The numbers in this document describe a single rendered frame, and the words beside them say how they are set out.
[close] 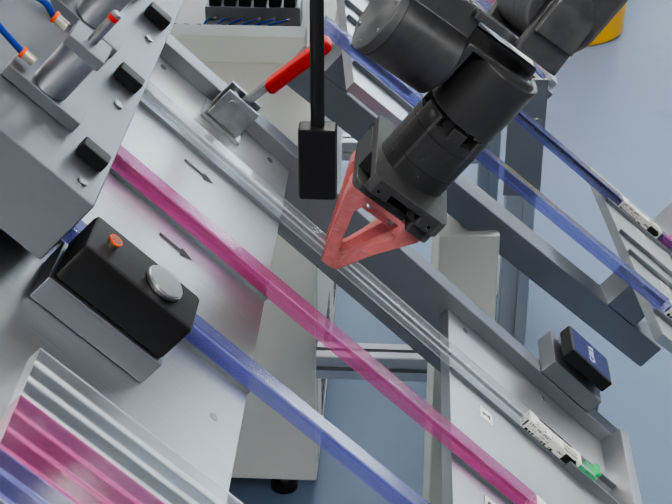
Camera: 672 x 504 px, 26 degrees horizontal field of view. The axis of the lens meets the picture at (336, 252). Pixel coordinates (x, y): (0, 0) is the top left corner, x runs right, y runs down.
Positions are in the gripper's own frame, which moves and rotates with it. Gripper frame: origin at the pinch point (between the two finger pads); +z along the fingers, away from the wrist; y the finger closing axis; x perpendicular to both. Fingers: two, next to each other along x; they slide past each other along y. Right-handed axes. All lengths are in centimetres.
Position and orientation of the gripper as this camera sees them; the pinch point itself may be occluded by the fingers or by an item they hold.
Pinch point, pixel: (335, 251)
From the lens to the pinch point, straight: 109.6
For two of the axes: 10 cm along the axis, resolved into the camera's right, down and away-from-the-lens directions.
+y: -0.5, 5.0, -8.6
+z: -6.1, 6.6, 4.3
